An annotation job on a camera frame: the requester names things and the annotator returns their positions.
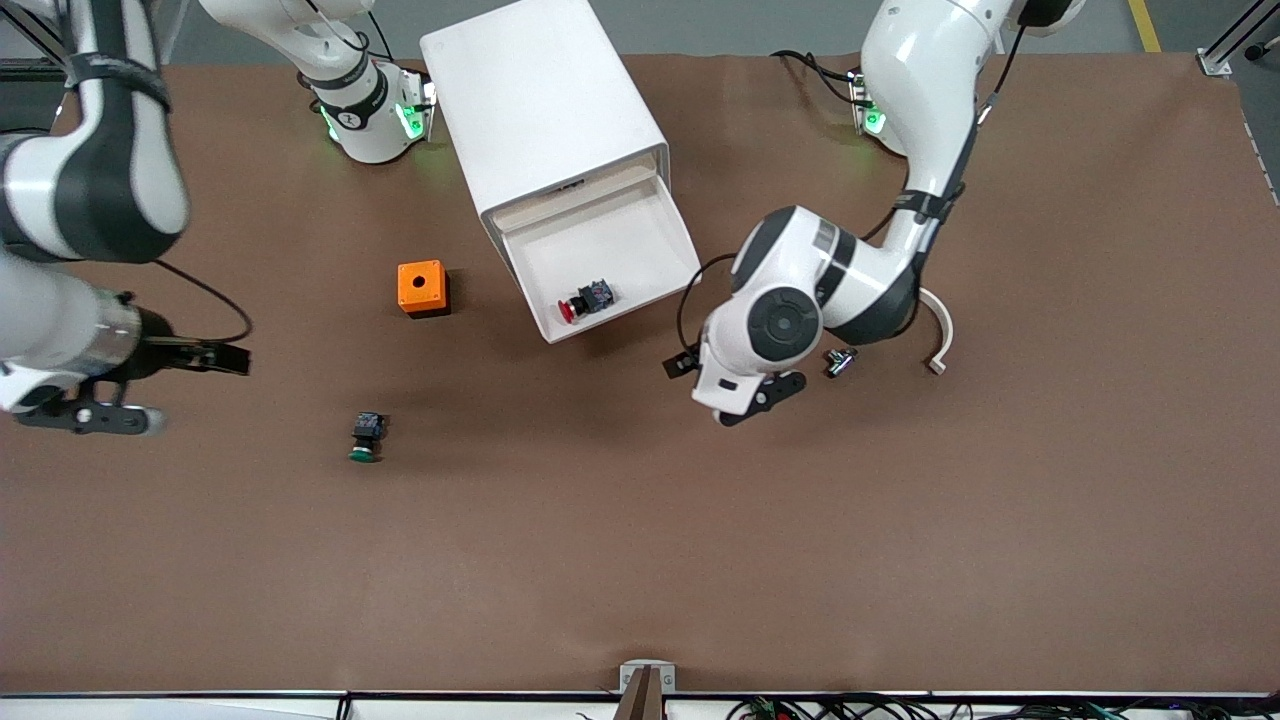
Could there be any red push button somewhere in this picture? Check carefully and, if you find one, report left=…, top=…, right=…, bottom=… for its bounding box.
left=558, top=281, right=616, bottom=325

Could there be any white plastic drawer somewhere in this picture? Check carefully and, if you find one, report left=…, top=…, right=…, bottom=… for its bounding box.
left=492, top=163, right=659, bottom=233
left=500, top=165, right=703, bottom=345

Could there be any green push button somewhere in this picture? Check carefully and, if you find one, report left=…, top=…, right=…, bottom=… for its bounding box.
left=348, top=411, right=388, bottom=464

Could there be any white drawer cabinet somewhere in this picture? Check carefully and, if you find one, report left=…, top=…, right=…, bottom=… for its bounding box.
left=419, top=0, right=673, bottom=301

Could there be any white curved plastic piece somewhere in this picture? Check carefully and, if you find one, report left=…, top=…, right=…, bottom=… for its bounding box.
left=918, top=288, right=956, bottom=376

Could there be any orange button enclosure box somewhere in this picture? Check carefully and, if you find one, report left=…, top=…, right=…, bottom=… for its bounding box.
left=397, top=260, right=453, bottom=320

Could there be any black arm base cable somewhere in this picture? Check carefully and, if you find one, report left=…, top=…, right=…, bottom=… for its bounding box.
left=770, top=50, right=863, bottom=106

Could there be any grey metal mounting bracket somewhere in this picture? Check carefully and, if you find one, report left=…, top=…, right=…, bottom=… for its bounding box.
left=615, top=661, right=677, bottom=720

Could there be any black cable bundle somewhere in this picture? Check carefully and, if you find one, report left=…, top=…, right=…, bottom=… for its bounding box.
left=725, top=693, right=1280, bottom=720

